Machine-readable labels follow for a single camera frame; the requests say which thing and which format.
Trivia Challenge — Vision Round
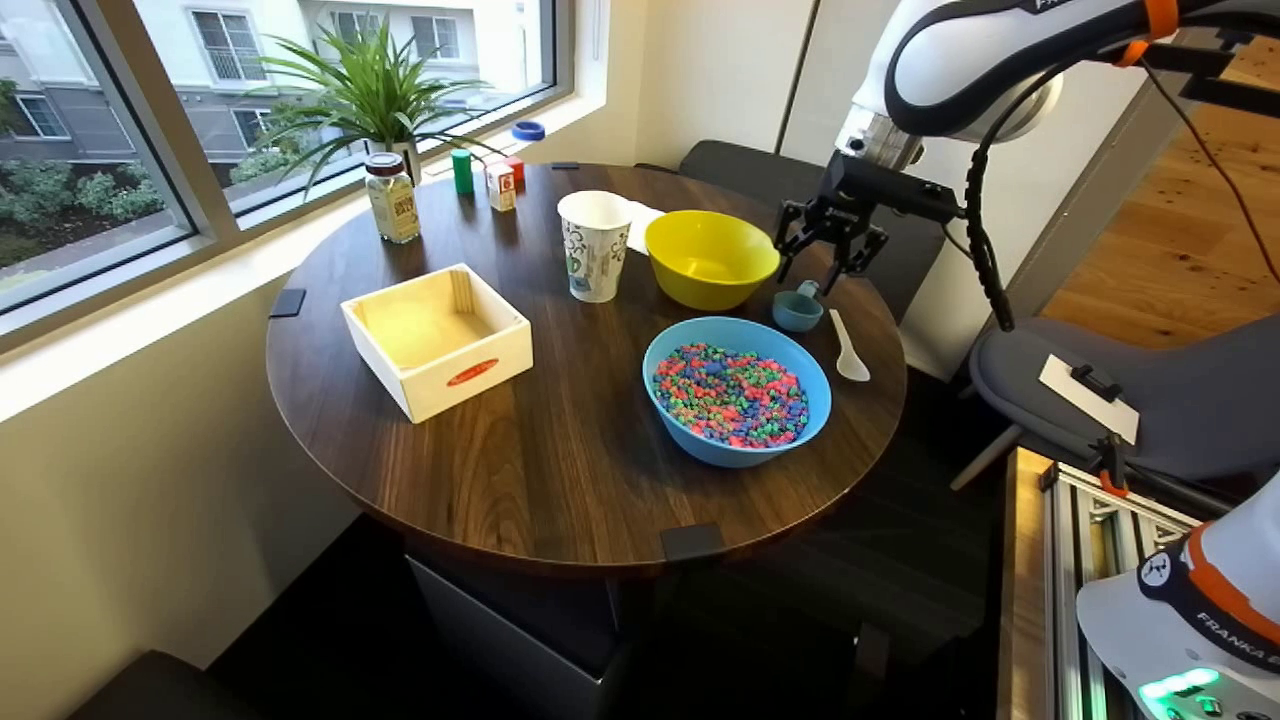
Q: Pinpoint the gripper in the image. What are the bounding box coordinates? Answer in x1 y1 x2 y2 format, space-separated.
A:
774 150 903 299

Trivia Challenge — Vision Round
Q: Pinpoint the blue measuring spoon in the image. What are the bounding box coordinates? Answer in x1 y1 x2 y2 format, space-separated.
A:
771 280 825 334

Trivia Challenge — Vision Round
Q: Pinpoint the white plastic spoon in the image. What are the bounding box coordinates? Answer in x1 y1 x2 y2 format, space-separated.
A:
828 308 872 384

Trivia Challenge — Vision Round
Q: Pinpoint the yellow bowl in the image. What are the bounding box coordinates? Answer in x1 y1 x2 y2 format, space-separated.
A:
644 209 782 312

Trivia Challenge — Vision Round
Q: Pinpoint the heap of colourful cereal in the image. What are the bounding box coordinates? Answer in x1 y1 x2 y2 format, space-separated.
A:
652 343 811 449

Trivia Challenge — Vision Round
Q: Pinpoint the blue bowl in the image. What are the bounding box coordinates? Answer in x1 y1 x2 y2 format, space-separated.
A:
641 316 833 470

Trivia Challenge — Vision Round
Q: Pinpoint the dark grey chair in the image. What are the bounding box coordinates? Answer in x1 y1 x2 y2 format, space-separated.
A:
634 139 948 325

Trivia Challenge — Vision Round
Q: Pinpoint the white napkin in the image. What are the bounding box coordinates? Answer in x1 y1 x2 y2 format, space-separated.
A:
626 200 667 255

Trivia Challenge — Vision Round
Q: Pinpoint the patterned paper cup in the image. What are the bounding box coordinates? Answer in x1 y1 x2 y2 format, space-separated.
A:
556 190 635 304

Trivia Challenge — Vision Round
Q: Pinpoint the white paper sheet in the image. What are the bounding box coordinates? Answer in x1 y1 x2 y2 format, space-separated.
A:
1038 354 1142 447

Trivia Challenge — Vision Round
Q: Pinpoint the black binder clip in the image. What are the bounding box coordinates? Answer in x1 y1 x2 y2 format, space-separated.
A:
1071 364 1124 404

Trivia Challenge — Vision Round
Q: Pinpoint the orange and black clamp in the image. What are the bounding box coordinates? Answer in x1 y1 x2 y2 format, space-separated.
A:
1090 433 1132 499

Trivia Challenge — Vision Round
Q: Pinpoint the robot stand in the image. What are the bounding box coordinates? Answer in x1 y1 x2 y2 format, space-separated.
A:
1000 445 1233 720

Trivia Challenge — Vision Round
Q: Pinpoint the white wooden box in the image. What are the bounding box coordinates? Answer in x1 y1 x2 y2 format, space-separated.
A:
340 263 535 425

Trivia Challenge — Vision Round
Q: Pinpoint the glass spice jar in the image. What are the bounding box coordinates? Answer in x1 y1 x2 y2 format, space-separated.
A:
364 152 422 245

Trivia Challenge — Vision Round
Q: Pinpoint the potted green plant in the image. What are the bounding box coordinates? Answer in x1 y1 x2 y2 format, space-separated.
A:
243 14 507 193

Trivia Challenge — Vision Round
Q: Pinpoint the window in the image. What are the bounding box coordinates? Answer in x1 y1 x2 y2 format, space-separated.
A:
0 0 611 351

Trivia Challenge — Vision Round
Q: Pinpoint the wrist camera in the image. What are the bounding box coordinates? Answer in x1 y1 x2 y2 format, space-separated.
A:
893 176 967 225

